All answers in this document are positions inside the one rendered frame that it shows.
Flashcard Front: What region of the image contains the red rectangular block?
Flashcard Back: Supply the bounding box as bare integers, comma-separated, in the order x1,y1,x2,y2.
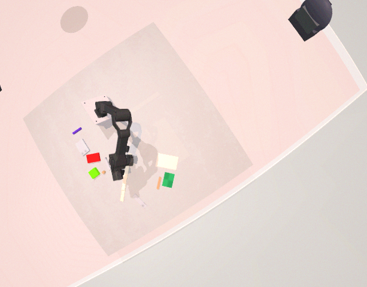
86,152,101,163

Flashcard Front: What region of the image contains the bright green block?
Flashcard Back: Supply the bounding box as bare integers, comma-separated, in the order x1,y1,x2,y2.
88,168,101,179

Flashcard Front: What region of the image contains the green flat rectangular block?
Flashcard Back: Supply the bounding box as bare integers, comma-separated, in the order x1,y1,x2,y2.
162,172,175,188

